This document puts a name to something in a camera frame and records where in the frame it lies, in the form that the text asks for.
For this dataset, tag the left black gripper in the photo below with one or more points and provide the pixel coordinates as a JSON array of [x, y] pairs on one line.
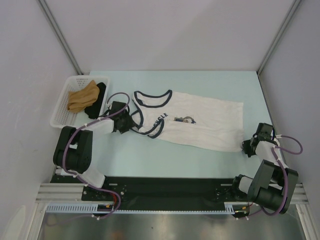
[[129, 123]]

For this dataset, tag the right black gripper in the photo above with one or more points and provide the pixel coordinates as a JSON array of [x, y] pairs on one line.
[[246, 148]]

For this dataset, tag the white graphic tank top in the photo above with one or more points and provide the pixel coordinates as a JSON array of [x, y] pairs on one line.
[[191, 120]]

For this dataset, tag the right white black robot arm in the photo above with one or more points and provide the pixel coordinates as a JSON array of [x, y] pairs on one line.
[[273, 185]]

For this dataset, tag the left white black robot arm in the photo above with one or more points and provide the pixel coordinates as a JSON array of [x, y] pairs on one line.
[[73, 152]]

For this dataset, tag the black tank top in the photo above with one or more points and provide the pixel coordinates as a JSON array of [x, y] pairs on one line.
[[93, 111]]

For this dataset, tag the tan tank top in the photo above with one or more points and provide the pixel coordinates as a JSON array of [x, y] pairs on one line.
[[79, 100]]

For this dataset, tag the white plastic basket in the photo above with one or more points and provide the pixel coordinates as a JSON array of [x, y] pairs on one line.
[[61, 117]]

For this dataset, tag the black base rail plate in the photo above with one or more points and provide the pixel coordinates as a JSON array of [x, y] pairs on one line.
[[153, 191]]

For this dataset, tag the white slotted cable duct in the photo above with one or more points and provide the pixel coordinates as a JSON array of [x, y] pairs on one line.
[[225, 208]]

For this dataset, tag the left aluminium corner post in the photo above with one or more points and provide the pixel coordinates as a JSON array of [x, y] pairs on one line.
[[43, 5]]

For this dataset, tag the aluminium corner post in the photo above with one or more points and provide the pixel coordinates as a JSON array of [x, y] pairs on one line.
[[293, 9], [43, 5]]

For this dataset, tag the right aluminium corner post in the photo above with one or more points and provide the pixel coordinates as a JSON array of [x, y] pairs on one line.
[[293, 9]]

